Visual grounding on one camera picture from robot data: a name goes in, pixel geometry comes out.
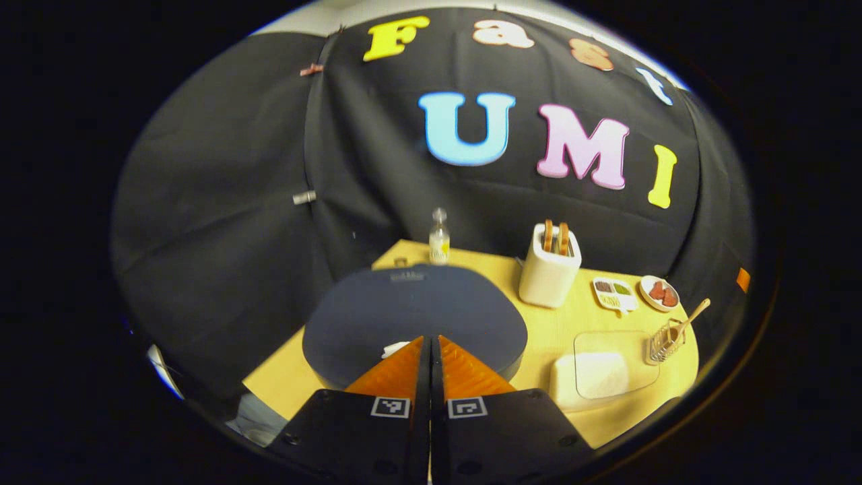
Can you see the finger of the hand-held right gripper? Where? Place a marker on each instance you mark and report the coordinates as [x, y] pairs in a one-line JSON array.
[[743, 279]]

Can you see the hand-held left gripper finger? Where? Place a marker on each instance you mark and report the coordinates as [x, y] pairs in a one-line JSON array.
[[423, 404], [438, 404]]

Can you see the dark lidded rice cooker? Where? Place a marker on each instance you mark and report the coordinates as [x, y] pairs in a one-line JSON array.
[[417, 310]]

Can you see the clear box of rice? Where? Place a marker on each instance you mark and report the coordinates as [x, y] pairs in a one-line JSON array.
[[599, 374]]

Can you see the small white plate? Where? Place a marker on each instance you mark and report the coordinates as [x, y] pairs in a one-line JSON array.
[[660, 294]]

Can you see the white divided bean dish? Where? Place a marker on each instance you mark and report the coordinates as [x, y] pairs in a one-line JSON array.
[[614, 294]]

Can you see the small glass bottle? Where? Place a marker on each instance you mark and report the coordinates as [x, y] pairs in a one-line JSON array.
[[439, 242]]

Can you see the white toaster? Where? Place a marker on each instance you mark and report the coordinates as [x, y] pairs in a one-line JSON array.
[[547, 279]]

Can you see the toasted bread slice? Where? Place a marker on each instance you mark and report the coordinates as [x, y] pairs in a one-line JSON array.
[[564, 239], [548, 236]]

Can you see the silver cloth clip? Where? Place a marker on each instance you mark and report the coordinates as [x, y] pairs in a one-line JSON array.
[[304, 197]]

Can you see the white side desk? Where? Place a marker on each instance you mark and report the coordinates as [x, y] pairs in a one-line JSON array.
[[165, 374]]

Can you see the black backdrop cloth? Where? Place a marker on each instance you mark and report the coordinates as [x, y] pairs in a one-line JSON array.
[[236, 202]]

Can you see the red cloth clip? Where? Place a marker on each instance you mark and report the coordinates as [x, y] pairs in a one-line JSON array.
[[311, 69]]

